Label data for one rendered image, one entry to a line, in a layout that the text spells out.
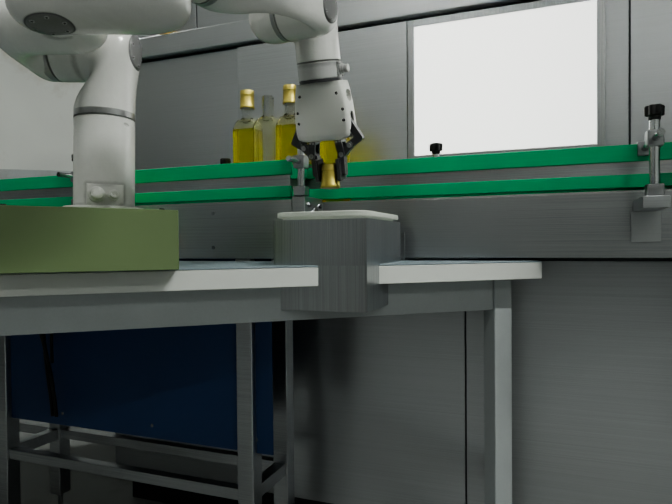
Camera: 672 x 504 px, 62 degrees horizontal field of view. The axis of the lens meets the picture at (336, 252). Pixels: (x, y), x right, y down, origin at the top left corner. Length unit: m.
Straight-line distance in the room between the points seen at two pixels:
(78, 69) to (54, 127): 3.32
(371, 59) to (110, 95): 0.70
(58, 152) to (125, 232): 3.47
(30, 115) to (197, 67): 2.76
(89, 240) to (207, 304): 0.22
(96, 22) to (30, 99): 3.68
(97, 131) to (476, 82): 0.83
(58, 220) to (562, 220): 0.86
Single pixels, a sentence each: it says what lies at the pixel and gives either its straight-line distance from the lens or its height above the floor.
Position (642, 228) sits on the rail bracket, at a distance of 1.14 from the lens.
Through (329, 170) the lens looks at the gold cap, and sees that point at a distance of 0.99.
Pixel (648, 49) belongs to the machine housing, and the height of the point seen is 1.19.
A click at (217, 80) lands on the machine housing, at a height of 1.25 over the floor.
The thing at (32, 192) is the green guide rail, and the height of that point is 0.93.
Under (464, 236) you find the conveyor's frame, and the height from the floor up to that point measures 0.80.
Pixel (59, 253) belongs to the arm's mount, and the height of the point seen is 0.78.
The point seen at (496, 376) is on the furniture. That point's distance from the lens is 1.16.
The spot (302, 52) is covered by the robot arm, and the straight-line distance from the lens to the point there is 0.98.
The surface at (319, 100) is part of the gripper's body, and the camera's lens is 0.97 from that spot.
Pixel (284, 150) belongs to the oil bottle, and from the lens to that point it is 1.32.
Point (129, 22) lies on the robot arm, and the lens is 0.72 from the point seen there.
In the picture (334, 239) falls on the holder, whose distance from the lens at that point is 0.92.
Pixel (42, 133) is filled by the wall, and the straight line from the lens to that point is 4.34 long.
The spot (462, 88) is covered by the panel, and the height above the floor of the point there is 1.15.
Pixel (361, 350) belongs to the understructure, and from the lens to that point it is 1.44.
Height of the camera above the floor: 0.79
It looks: 1 degrees down
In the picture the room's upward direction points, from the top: straight up
